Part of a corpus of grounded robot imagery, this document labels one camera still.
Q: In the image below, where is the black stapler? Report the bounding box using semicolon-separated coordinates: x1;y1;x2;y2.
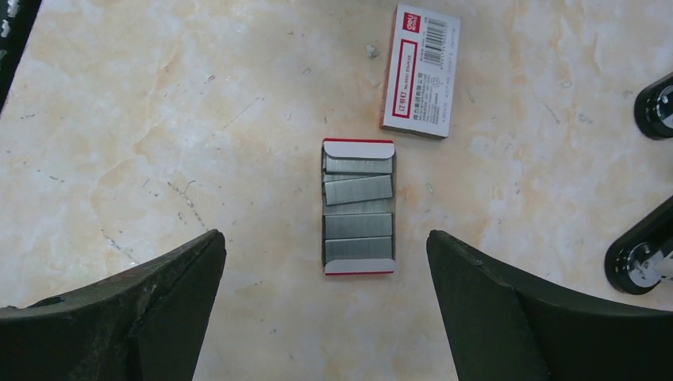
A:
604;198;672;295
633;73;672;140

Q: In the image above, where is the red white staple box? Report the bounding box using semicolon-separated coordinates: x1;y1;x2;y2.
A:
381;4;461;140

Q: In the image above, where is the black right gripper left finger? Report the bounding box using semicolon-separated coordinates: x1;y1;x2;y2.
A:
1;230;226;380

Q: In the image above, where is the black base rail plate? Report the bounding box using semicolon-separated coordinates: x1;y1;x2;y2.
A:
1;0;42;110

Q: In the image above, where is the tray of staple strips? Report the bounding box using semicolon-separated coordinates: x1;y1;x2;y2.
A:
321;138;396;276

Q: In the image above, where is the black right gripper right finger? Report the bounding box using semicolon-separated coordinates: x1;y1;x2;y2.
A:
426;230;672;380

